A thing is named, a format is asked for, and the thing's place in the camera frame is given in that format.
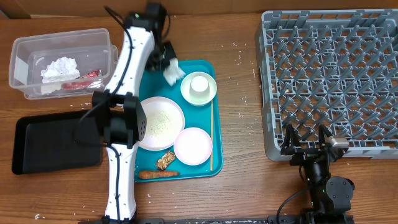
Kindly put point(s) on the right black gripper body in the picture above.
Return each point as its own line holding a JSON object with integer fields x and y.
{"x": 303, "y": 155}

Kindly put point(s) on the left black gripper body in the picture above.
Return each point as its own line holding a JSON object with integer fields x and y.
{"x": 160, "y": 57}

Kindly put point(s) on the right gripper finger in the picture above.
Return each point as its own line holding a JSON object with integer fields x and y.
{"x": 325, "y": 136}
{"x": 291, "y": 141}

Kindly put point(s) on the white napkin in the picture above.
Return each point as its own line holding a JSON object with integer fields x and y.
{"x": 63, "y": 69}
{"x": 173, "y": 72}

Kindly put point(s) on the white paper cup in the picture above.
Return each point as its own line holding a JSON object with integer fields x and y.
{"x": 199, "y": 86}

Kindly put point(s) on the red snack wrapper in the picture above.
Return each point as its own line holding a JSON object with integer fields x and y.
{"x": 85, "y": 84}

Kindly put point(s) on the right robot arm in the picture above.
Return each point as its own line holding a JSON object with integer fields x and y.
{"x": 330, "y": 196}

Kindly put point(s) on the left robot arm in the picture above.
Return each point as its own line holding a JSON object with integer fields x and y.
{"x": 117, "y": 110}

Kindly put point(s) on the grey dishwasher rack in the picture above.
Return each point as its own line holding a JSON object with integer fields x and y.
{"x": 334, "y": 68}

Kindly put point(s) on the clear plastic waste bin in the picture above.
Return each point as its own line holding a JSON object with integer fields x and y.
{"x": 92, "y": 50}

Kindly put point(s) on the pale green bowl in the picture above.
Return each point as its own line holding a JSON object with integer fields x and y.
{"x": 198, "y": 101}

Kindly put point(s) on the large pink plate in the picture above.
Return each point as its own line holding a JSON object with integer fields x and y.
{"x": 165, "y": 120}

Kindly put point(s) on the wooden chopstick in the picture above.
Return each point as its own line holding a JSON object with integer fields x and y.
{"x": 212, "y": 128}

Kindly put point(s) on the teal plastic serving tray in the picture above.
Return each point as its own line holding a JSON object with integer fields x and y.
{"x": 154, "y": 84}

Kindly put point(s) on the gold foil wrapper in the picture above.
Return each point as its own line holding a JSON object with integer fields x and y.
{"x": 165, "y": 160}

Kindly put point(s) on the orange carrot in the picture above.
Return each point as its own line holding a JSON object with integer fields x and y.
{"x": 151, "y": 174}

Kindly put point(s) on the black rectangular tray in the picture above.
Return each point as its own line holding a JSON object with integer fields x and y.
{"x": 51, "y": 142}

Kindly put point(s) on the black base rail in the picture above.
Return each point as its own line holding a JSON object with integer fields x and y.
{"x": 268, "y": 220}

